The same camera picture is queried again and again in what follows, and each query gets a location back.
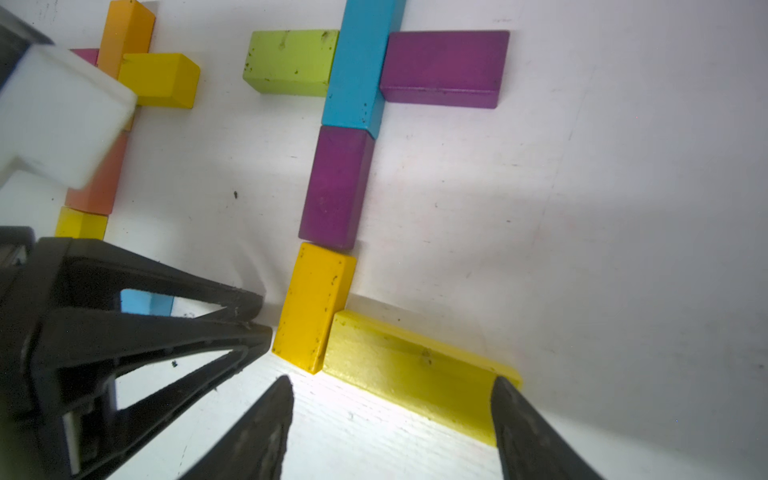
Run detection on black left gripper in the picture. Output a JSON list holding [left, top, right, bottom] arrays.
[[1, 227, 272, 479]]

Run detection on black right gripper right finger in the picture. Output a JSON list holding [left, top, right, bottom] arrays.
[[490, 376, 602, 480]]

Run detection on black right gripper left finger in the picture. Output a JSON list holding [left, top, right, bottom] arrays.
[[183, 375, 294, 480]]

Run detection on light blue wooden block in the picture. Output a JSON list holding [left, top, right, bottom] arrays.
[[120, 289, 174, 316]]

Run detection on orange wooden block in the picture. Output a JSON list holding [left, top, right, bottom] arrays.
[[65, 132, 129, 216]]

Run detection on lemon yellow block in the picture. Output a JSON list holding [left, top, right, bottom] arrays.
[[323, 310, 523, 446]]

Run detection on magenta wooden block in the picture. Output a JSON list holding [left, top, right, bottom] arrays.
[[71, 48, 99, 66]]

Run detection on orange-yellow wooden block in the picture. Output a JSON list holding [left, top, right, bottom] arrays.
[[97, 0, 156, 80]]

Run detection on purple wooden block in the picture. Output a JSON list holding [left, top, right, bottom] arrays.
[[299, 125, 375, 251]]

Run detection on green wooden block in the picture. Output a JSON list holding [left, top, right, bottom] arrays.
[[242, 30, 340, 97]]

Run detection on teal wooden block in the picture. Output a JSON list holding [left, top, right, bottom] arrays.
[[322, 0, 406, 138]]

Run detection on small purple block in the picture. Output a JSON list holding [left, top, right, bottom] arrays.
[[379, 30, 511, 109]]

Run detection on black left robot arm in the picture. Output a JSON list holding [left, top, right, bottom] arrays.
[[1, 11, 271, 479]]

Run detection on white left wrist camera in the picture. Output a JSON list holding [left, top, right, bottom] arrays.
[[1, 44, 137, 189]]

